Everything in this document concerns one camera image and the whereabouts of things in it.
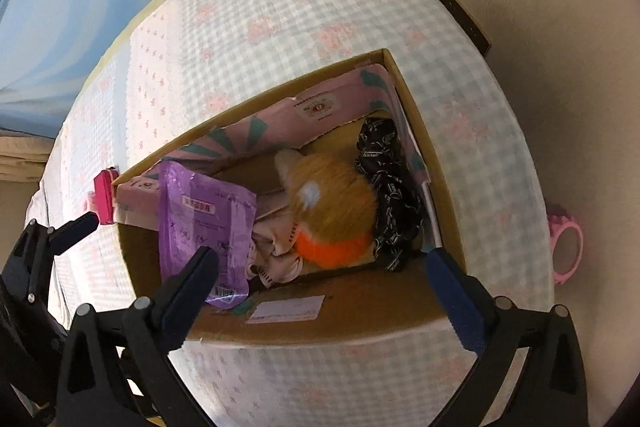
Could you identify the beige cloth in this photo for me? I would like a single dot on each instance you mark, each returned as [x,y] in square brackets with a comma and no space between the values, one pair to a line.
[272,252]

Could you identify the cardboard box with pink lining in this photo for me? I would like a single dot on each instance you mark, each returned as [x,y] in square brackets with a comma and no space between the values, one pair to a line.
[350,307]

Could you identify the light blue hanging cloth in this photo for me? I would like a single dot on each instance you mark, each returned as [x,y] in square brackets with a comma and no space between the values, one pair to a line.
[60,32]

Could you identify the purple plastic packet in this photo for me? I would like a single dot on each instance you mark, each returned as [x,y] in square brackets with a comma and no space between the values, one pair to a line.
[200,217]

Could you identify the black patterned cloth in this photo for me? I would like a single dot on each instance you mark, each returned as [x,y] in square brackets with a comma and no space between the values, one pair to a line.
[390,197]

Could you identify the brown plush toy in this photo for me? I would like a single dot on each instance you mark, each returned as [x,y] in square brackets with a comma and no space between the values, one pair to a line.
[330,192]

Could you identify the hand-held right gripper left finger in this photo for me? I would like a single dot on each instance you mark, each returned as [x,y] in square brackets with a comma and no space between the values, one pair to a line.
[190,297]

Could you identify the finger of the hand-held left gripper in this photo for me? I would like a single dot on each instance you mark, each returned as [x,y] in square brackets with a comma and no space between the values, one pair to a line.
[75,231]

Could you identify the beige curtain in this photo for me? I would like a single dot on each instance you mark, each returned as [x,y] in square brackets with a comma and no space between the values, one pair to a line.
[25,157]

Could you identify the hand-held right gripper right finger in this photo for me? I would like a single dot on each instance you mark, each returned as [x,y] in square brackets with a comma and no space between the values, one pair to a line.
[455,302]

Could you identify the dark brown wall strip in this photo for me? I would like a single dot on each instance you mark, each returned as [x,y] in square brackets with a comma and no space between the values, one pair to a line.
[457,12]

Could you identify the small magenta box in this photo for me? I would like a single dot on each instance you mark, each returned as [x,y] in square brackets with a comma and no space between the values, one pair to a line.
[105,199]

